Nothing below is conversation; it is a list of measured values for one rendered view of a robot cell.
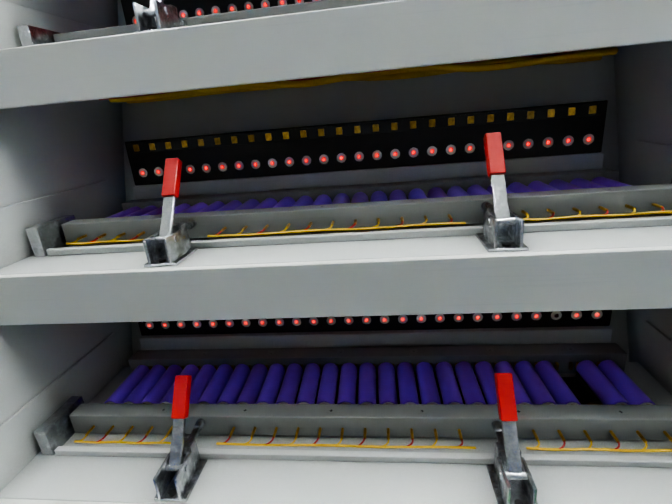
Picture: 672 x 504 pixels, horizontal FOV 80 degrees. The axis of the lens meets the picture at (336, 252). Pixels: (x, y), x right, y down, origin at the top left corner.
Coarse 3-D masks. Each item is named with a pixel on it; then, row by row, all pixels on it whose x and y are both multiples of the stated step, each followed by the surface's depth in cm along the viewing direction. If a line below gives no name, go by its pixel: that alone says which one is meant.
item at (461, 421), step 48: (96, 432) 40; (144, 432) 39; (240, 432) 38; (288, 432) 37; (336, 432) 37; (384, 432) 36; (432, 432) 35; (480, 432) 35; (528, 432) 34; (576, 432) 34; (624, 432) 33
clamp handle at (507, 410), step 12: (504, 384) 31; (504, 396) 31; (504, 408) 30; (516, 408) 30; (504, 420) 30; (516, 420) 30; (504, 432) 30; (516, 432) 30; (504, 444) 30; (516, 444) 30; (516, 456) 30; (516, 468) 30
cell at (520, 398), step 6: (498, 366) 42; (504, 366) 41; (510, 366) 42; (498, 372) 41; (504, 372) 41; (510, 372) 40; (516, 378) 40; (516, 384) 39; (516, 390) 38; (522, 390) 38; (516, 396) 37; (522, 396) 37; (528, 396) 37; (516, 402) 37; (522, 402) 36; (528, 402) 36
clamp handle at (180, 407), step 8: (176, 376) 35; (184, 376) 34; (176, 384) 34; (184, 384) 34; (176, 392) 34; (184, 392) 34; (176, 400) 34; (184, 400) 34; (176, 408) 34; (184, 408) 34; (176, 416) 34; (184, 416) 34; (176, 424) 34; (184, 424) 34; (176, 432) 33; (184, 432) 34; (176, 440) 33; (176, 448) 33; (176, 456) 33; (184, 456) 34; (176, 464) 33
